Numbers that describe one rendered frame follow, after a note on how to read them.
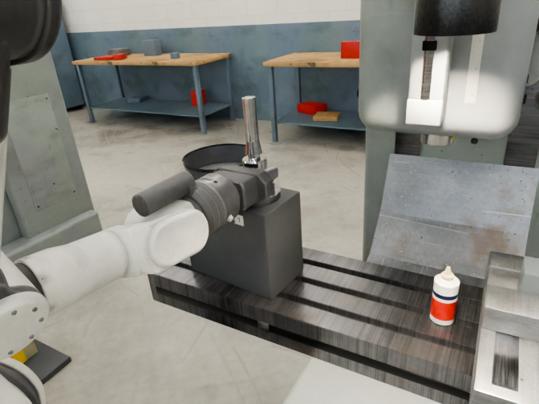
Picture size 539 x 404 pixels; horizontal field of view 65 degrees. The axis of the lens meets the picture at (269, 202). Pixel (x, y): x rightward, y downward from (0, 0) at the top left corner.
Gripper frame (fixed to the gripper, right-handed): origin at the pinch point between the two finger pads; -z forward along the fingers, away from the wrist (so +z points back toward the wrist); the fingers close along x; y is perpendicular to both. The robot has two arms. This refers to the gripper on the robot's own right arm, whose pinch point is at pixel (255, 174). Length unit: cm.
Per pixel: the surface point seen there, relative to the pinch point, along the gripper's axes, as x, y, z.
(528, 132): -41, -1, -41
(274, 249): -5.8, 12.7, 4.1
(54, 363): 127, 116, -2
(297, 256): -6.2, 18.5, -3.3
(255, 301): -3.0, 23.3, 7.8
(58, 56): 621, 31, -348
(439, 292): -34.2, 16.4, -2.0
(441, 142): -32.0, -9.4, -2.0
